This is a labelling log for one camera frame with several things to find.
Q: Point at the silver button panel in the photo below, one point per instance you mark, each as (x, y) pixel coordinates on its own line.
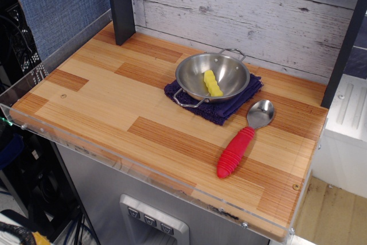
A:
(148, 225)

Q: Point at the purple folded cloth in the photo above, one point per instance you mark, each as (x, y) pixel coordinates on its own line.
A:
(217, 113)

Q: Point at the black plastic crate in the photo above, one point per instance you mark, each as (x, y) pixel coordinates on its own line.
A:
(19, 54)

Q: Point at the clear acrylic edge guard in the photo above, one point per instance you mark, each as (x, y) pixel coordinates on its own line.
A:
(125, 144)

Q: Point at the stainless steel cabinet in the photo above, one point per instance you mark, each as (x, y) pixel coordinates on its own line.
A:
(100, 183)

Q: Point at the dark grey post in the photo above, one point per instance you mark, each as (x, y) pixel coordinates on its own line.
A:
(346, 48)
(123, 20)

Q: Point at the yellow plastic block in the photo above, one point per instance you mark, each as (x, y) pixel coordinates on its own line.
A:
(211, 84)

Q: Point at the dark grey left post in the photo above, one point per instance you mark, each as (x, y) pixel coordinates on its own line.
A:
(123, 20)

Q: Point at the dark grey right post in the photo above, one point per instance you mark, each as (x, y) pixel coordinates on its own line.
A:
(346, 48)

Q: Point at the silver steel bowl with handles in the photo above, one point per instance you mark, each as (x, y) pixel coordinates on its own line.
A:
(231, 75)

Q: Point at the yellow object bottom left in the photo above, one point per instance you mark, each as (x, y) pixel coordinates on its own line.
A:
(40, 239)

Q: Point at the blue fabric partition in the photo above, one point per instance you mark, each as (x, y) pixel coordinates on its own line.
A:
(60, 27)

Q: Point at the spoon with red handle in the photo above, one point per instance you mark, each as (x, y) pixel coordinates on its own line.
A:
(259, 115)

